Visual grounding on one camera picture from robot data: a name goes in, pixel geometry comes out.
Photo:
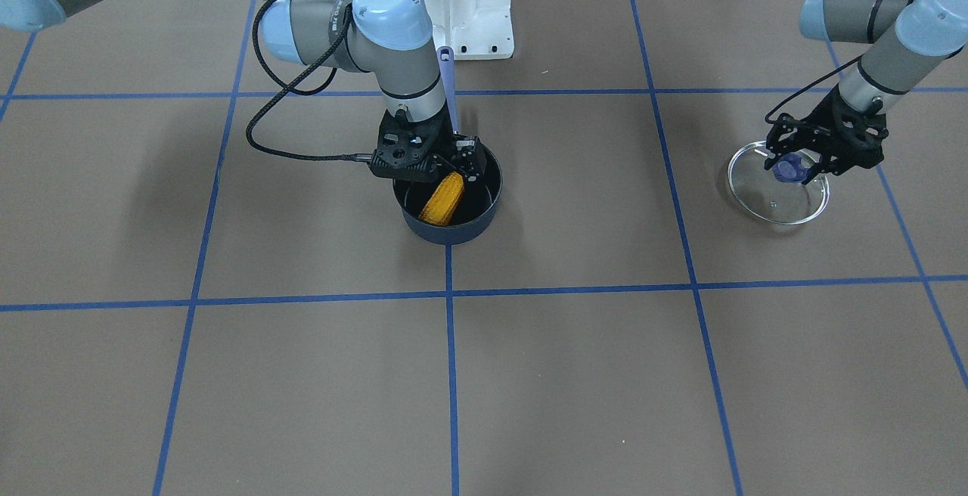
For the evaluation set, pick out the yellow corn cob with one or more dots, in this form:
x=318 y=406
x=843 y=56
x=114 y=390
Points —
x=442 y=205

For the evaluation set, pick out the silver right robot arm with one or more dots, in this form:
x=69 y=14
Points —
x=390 y=39

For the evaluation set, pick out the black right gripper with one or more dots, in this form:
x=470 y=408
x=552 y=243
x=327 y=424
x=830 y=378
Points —
x=466 y=153

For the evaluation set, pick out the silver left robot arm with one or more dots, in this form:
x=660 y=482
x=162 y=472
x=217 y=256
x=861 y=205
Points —
x=906 y=40

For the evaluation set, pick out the glass pot lid blue knob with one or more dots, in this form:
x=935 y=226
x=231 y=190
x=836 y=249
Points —
x=772 y=188

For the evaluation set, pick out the dark blue saucepan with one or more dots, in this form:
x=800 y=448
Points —
x=480 y=201

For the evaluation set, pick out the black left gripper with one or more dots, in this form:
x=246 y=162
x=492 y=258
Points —
x=838 y=135

